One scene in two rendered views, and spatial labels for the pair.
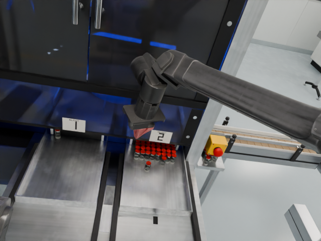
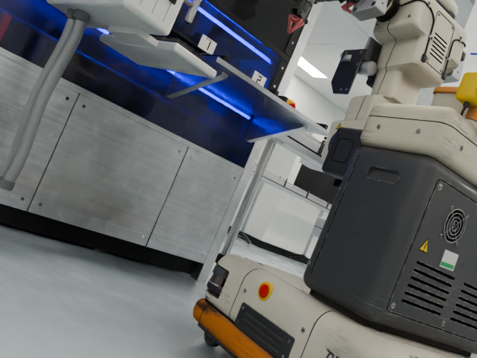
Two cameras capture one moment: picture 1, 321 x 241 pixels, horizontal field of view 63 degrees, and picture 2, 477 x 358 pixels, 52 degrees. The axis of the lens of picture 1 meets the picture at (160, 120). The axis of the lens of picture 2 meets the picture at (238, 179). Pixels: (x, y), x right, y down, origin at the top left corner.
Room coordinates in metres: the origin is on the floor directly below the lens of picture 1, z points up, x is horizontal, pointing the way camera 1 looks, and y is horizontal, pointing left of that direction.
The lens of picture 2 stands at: (-1.33, 1.03, 0.42)
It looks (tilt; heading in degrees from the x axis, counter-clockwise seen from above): 3 degrees up; 331
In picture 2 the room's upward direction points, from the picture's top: 23 degrees clockwise
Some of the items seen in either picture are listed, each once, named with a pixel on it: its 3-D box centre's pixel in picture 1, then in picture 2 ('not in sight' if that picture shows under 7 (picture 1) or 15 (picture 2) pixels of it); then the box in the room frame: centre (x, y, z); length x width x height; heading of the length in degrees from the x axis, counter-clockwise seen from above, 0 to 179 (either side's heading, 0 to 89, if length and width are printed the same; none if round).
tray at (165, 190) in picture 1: (155, 173); not in sight; (0.72, -0.04, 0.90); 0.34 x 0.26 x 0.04; 12
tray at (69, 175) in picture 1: (68, 164); not in sight; (0.65, 0.30, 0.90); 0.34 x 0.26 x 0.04; 11
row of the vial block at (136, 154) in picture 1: (155, 156); not in sight; (0.80, -0.02, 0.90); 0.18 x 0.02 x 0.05; 101
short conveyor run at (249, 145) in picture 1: (258, 142); (294, 136); (1.08, -0.51, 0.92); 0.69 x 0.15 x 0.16; 102
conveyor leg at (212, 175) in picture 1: (203, 194); (246, 202); (1.05, -0.37, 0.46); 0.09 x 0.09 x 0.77; 12
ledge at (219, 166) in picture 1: (208, 157); not in sight; (0.93, -0.26, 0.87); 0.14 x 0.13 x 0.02; 12
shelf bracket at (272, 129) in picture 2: not in sight; (274, 133); (0.65, -0.13, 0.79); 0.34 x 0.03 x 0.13; 12
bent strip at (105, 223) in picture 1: (107, 207); not in sight; (0.51, 0.09, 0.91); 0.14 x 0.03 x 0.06; 11
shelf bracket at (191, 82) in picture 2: not in sight; (194, 85); (0.56, 0.36, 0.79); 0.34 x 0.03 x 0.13; 12
